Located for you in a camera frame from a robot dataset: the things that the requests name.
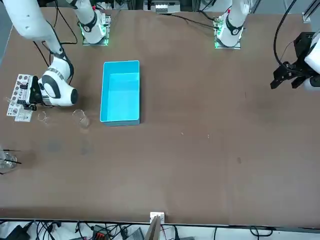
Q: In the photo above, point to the tall glass beaker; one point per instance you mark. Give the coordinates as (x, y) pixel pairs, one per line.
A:
(83, 121)

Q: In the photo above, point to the red and black power strip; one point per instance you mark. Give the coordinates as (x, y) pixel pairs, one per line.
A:
(100, 232)

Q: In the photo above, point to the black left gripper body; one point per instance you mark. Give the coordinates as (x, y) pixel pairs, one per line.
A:
(303, 45)

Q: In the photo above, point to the blue plastic bin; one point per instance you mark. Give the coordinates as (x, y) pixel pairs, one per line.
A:
(120, 95)

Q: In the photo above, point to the grey pedal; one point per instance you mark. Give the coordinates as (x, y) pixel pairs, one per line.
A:
(137, 235)

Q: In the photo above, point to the small glass beaker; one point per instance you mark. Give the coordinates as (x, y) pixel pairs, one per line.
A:
(45, 118)

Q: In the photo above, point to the white camera bracket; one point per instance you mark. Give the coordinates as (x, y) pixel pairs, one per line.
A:
(157, 214)

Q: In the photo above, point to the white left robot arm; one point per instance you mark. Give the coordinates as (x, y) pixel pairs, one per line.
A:
(233, 25)

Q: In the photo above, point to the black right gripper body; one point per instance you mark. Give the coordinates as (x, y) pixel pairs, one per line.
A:
(38, 91)

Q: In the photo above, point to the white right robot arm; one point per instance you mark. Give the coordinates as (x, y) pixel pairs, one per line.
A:
(30, 22)

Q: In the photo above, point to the clear glass cup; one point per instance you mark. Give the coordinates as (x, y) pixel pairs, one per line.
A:
(8, 166)

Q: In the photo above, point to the aluminium corner bracket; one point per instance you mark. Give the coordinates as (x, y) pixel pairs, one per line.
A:
(306, 17)

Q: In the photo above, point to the white test tube rack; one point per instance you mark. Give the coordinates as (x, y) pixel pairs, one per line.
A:
(23, 116)

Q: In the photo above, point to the glass test tube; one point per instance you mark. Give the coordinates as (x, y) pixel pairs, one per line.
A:
(8, 100)

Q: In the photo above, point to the camera post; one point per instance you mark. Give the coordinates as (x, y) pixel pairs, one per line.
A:
(153, 230)

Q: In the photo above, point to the black power adapter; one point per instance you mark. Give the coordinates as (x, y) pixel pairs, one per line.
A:
(17, 232)

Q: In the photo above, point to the white power strip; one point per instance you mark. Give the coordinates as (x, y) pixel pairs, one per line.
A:
(161, 8)

